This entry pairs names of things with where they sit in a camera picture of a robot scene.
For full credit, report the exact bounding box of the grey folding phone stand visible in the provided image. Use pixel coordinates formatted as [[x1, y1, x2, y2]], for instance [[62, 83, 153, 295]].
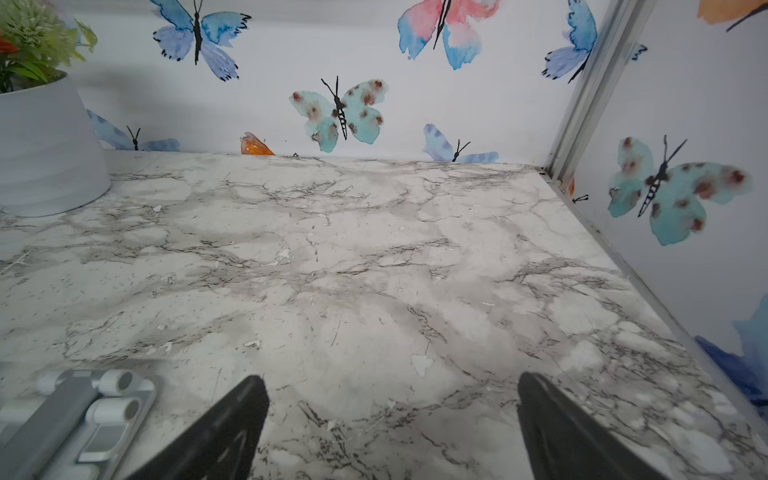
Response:
[[1, 369, 158, 479]]

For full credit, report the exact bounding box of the white flower pot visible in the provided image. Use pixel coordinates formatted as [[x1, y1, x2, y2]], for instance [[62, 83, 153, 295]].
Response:
[[1, 75, 111, 217]]

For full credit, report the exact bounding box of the aluminium frame post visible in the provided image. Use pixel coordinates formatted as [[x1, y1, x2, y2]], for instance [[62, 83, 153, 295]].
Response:
[[545, 0, 656, 182]]

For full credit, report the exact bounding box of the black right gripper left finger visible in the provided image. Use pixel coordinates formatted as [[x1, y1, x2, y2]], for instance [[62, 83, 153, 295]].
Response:
[[129, 375, 270, 480]]

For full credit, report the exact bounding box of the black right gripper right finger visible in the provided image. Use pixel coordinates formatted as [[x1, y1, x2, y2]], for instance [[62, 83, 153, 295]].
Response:
[[517, 372, 663, 480]]

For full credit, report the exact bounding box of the green artificial plant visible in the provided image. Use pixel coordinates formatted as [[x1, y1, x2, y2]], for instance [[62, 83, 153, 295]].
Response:
[[1, 1, 98, 93]]

